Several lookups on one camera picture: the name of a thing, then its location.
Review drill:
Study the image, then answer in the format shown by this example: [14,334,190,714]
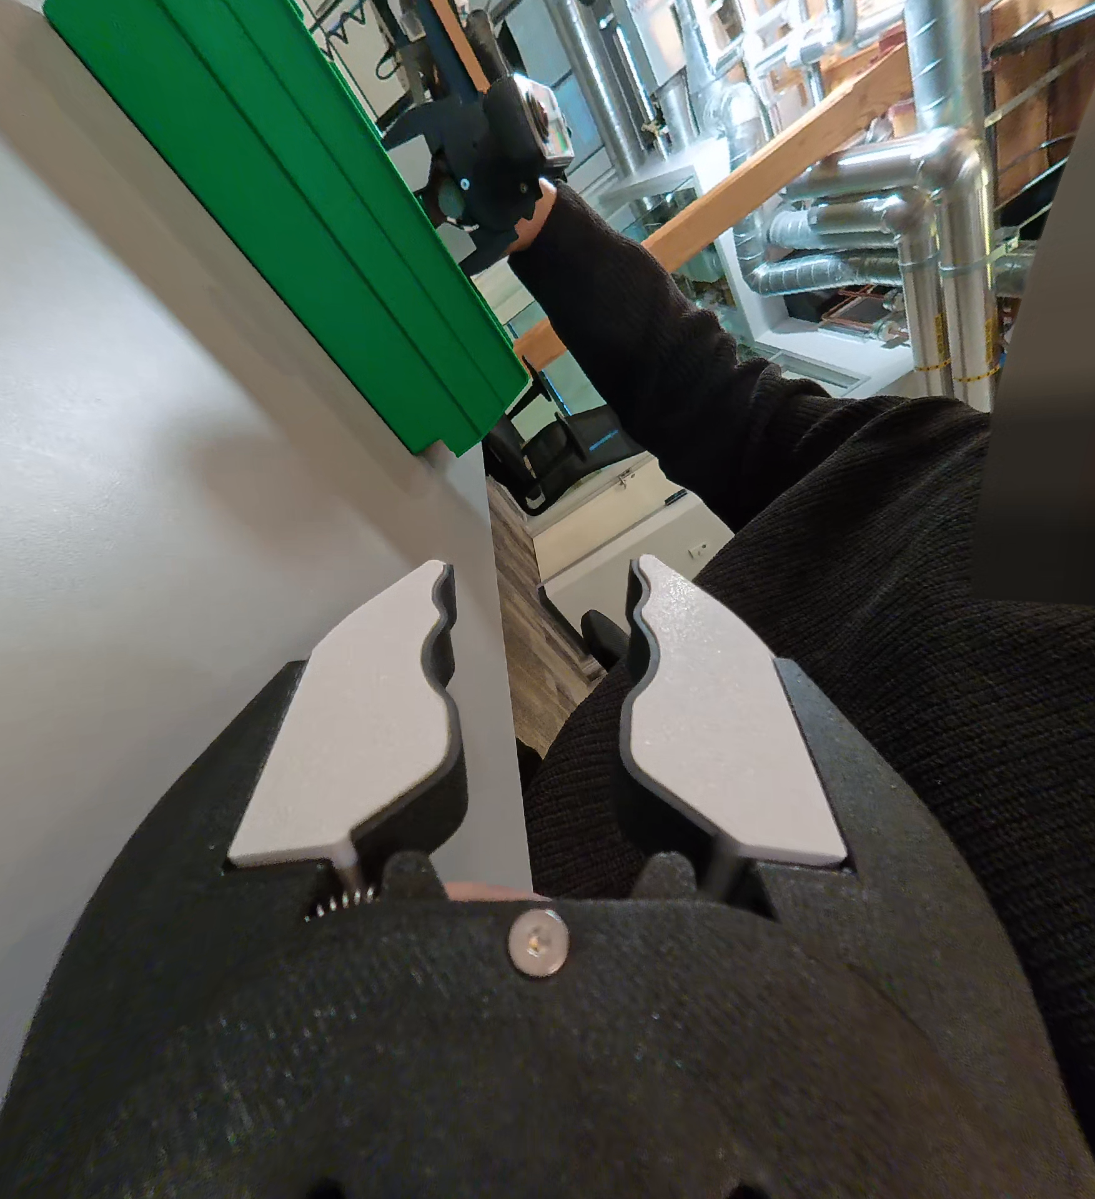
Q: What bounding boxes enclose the person's right hand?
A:
[511,179,559,252]

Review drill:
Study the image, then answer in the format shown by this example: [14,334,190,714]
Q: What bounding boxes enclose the person's right forearm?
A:
[508,183,847,534]

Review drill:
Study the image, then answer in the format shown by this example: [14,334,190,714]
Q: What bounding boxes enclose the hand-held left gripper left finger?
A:
[227,559,469,886]

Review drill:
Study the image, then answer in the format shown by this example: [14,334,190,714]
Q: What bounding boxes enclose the wooden beam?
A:
[511,42,918,371]

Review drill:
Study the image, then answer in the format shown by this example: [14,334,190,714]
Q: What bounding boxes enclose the black office chair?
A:
[485,360,625,515]

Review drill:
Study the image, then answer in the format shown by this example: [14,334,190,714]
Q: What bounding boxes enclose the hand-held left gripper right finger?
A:
[616,554,849,900]

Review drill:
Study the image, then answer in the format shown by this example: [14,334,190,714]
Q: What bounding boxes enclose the black standing desk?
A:
[373,0,510,94]

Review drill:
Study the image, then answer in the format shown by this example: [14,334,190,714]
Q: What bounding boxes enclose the green plastic bin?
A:
[44,0,531,458]

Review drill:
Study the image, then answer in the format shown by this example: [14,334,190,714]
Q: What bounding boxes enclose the cluster of silver ducts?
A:
[538,0,1025,413]

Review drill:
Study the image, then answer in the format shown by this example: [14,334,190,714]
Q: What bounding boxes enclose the white metal cabinet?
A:
[522,449,735,609]

